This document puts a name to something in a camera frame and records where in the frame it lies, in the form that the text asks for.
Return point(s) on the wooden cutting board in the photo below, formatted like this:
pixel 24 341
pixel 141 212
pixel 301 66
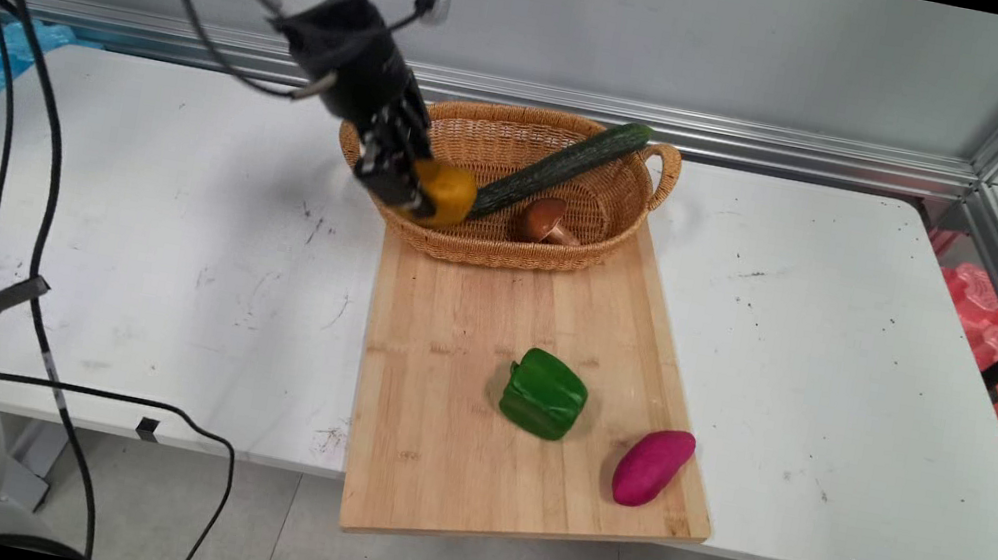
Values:
pixel 530 397

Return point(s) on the woven wicker basket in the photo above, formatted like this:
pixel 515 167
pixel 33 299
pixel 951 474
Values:
pixel 560 219

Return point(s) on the grey table leg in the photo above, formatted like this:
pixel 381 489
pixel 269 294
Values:
pixel 32 466

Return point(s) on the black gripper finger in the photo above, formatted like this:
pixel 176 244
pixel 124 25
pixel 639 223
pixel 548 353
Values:
pixel 413 129
pixel 389 181

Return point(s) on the horizontal aluminium frame rail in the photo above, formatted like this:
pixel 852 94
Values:
pixel 686 129

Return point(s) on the green bell pepper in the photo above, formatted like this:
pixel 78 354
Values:
pixel 545 394

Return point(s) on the brown mushroom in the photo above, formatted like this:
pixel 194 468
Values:
pixel 545 220

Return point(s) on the purple sweet potato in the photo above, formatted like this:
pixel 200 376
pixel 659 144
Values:
pixel 652 466

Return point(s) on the long dark green cucumber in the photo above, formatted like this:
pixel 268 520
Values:
pixel 558 168

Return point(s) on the yellow-brown potato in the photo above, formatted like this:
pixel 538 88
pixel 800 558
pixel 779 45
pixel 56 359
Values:
pixel 450 196

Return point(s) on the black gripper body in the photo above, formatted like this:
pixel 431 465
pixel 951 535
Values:
pixel 363 60

